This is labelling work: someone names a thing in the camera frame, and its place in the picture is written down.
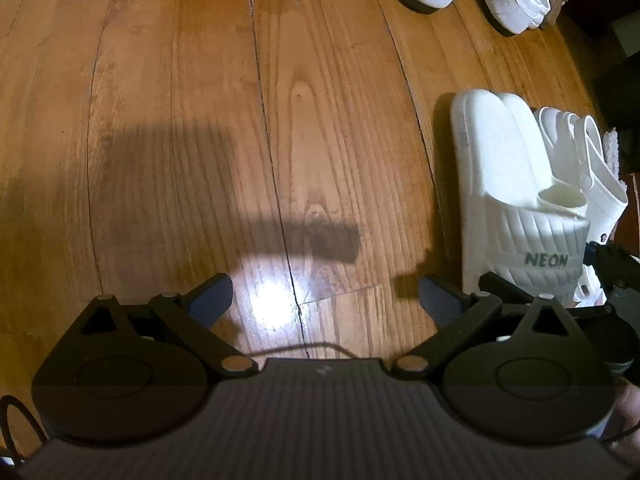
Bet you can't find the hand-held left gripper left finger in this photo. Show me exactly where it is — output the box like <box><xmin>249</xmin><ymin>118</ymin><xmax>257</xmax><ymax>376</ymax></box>
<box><xmin>75</xmin><ymin>272</ymin><xmax>258</xmax><ymax>377</ymax></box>

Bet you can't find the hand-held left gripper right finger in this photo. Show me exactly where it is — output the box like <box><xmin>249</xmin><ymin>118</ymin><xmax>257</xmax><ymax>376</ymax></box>
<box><xmin>391</xmin><ymin>274</ymin><xmax>576</xmax><ymax>378</ymax></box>

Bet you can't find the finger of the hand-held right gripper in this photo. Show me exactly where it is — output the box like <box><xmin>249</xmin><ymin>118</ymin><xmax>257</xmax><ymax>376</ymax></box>
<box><xmin>479</xmin><ymin>272</ymin><xmax>533</xmax><ymax>306</ymax></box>
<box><xmin>582</xmin><ymin>242</ymin><xmax>640</xmax><ymax>291</ymax></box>

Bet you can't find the white clog with purple charms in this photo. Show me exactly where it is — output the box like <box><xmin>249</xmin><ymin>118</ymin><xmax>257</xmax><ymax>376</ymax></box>
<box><xmin>537</xmin><ymin>106</ymin><xmax>630</xmax><ymax>307</ymax></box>

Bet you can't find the dark wooden shelf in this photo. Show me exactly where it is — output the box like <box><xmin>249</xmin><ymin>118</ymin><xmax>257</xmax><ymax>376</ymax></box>
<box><xmin>545</xmin><ymin>0</ymin><xmax>640</xmax><ymax>126</ymax></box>

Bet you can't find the black cable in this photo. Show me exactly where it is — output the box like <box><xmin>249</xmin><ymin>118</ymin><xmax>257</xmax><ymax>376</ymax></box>
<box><xmin>0</xmin><ymin>394</ymin><xmax>48</xmax><ymax>463</ymax></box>

